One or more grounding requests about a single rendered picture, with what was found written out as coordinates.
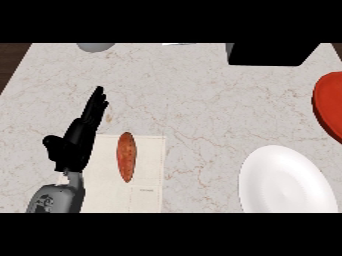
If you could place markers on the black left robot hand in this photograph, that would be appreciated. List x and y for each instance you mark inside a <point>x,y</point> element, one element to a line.
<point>78,135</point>

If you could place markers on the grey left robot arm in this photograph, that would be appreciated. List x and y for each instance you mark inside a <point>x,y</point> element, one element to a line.
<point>58,196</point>

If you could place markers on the white bowl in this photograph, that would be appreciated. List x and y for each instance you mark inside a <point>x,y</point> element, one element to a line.
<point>285,183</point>

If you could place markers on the red plate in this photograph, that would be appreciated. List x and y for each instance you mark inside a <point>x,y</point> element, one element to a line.
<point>334,110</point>

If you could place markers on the orange-brown sweet potato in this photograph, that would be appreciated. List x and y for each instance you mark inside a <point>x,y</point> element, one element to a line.
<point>126,156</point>

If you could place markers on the cream cloth placemat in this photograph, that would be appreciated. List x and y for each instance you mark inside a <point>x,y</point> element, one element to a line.
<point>145,173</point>

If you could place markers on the grey round object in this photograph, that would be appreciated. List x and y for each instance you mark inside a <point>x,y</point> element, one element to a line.
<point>95,46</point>

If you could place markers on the black appliance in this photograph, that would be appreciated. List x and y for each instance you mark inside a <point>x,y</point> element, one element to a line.
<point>272,53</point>

